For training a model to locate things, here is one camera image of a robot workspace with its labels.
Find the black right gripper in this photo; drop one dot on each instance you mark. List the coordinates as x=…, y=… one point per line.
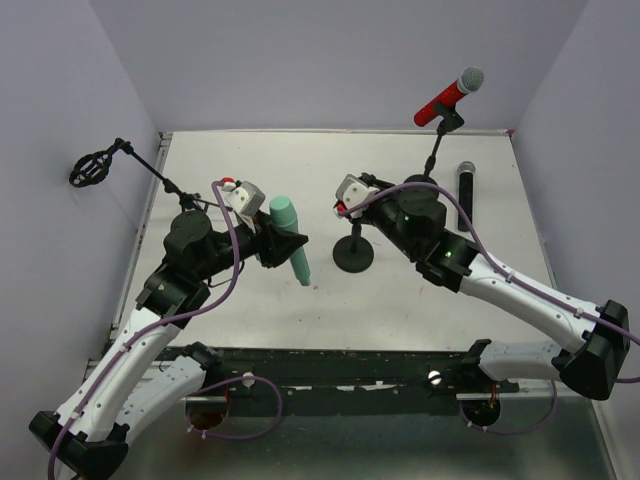
x=375, y=208

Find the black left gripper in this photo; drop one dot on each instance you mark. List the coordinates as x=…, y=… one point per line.
x=273, y=240

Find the mint green microphone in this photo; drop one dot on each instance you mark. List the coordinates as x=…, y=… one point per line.
x=285, y=218

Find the short black round-base mic stand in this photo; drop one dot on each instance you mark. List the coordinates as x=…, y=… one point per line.
x=353, y=253

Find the red glitter microphone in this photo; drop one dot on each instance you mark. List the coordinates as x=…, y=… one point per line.
x=469, y=81

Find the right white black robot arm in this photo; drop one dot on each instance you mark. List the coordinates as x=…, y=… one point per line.
x=586, y=343

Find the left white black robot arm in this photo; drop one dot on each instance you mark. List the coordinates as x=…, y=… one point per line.
x=92, y=432

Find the tall black tripod mic stand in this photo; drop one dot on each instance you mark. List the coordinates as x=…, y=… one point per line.
x=94, y=168

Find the black microphone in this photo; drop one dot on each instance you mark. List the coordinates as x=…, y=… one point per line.
x=465, y=187

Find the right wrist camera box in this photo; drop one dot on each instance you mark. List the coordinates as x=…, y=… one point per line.
x=352, y=192

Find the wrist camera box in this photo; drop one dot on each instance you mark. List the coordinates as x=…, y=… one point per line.
x=243, y=197
x=352, y=192

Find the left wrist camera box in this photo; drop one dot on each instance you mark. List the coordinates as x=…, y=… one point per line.
x=243, y=197

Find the black front mounting rail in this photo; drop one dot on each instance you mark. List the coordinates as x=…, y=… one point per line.
x=262, y=382

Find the aluminium frame rail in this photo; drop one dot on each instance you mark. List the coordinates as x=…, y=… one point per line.
x=523, y=389

